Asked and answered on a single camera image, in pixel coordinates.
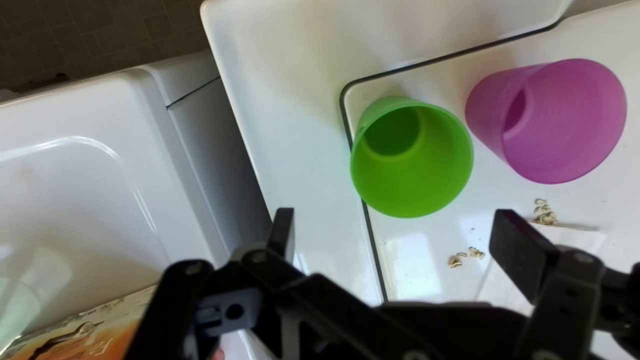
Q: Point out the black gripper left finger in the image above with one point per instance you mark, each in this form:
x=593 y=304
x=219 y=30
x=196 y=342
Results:
x=312 y=300

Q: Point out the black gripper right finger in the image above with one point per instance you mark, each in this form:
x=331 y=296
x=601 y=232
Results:
x=567 y=293

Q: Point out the green plastic cup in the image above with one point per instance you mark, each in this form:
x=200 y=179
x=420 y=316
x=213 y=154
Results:
x=413 y=161

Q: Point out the scattered brown crumbs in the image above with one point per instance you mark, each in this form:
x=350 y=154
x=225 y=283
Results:
x=544 y=213
x=465 y=256

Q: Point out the purple plastic cup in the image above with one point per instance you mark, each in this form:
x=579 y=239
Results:
x=553 y=120

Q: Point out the white washing machine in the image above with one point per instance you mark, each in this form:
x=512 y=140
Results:
x=287 y=101

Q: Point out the small orange Kirkland box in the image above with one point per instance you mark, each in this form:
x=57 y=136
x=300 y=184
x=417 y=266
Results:
x=72 y=333

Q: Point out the white sink basin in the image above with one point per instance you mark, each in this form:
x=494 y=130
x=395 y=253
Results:
x=81 y=201

